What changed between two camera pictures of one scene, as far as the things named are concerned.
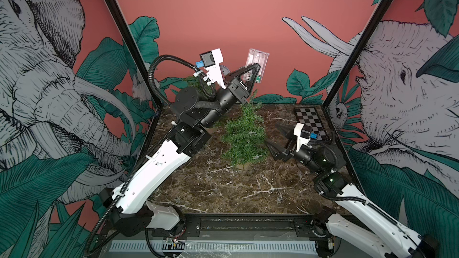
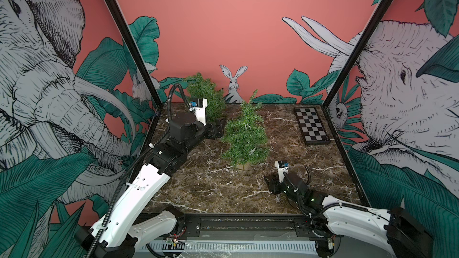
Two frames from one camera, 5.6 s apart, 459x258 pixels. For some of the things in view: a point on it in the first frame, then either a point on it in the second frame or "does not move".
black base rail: x=300 y=225 does not move
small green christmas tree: x=244 y=140 does not move
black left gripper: x=242 y=91 → x=218 y=129
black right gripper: x=291 y=148 → x=274 y=183
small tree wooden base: x=242 y=166 does not move
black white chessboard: x=309 y=116 does not move
